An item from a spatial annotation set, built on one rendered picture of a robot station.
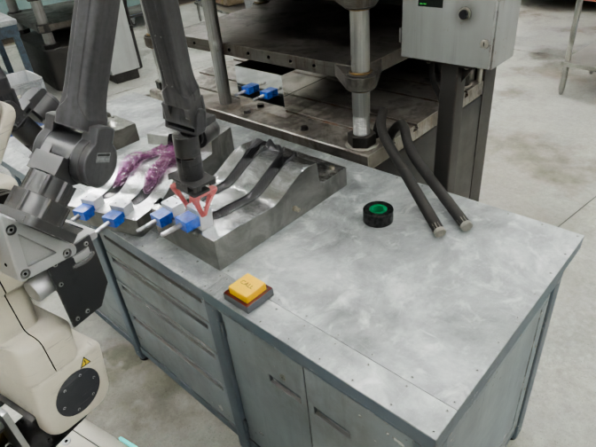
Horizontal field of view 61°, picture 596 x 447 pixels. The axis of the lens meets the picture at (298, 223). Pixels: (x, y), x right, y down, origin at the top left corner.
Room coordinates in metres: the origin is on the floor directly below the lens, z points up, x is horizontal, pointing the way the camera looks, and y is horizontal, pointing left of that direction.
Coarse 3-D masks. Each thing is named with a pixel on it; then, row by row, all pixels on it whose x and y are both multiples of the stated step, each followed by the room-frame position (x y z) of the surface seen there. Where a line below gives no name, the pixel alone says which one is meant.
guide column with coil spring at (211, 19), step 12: (204, 0) 2.14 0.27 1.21; (204, 12) 2.15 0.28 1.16; (216, 12) 2.16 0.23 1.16; (216, 24) 2.15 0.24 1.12; (216, 36) 2.14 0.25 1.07; (216, 48) 2.14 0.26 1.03; (216, 60) 2.14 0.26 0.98; (216, 72) 2.14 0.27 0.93; (216, 84) 2.15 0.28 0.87; (228, 84) 2.16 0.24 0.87; (228, 96) 2.15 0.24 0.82
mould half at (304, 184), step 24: (264, 168) 1.26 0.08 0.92; (288, 168) 1.22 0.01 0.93; (312, 168) 1.22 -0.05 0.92; (336, 168) 1.33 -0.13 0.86; (240, 192) 1.20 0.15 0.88; (264, 192) 1.17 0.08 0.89; (288, 192) 1.15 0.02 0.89; (312, 192) 1.22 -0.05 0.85; (240, 216) 1.07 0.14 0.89; (264, 216) 1.09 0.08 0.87; (288, 216) 1.15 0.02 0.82; (192, 240) 1.04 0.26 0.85; (216, 240) 0.98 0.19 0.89; (240, 240) 1.03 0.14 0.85; (264, 240) 1.08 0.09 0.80; (216, 264) 0.98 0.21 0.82
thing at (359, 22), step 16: (256, 0) 2.90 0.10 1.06; (144, 16) 2.43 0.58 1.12; (352, 16) 1.60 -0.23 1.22; (368, 16) 1.60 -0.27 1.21; (352, 32) 1.60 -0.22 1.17; (368, 32) 1.60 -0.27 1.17; (352, 48) 1.60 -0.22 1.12; (368, 48) 1.60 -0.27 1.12; (352, 64) 1.60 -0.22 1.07; (368, 64) 1.60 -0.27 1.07; (160, 80) 2.43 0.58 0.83; (352, 96) 1.61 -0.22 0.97; (368, 96) 1.59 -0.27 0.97; (352, 112) 1.61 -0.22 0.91; (368, 112) 1.59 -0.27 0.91; (368, 128) 1.60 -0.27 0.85; (352, 144) 1.58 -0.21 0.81; (368, 144) 1.57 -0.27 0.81
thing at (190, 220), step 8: (200, 200) 1.07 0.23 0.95; (192, 208) 1.04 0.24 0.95; (208, 208) 1.04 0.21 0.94; (176, 216) 1.02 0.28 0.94; (184, 216) 1.02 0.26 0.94; (192, 216) 1.02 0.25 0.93; (200, 216) 1.02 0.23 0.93; (208, 216) 1.04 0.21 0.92; (176, 224) 1.00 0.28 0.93; (184, 224) 1.00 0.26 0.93; (192, 224) 1.01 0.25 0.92; (200, 224) 1.02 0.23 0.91; (208, 224) 1.03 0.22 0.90; (168, 232) 0.98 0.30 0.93
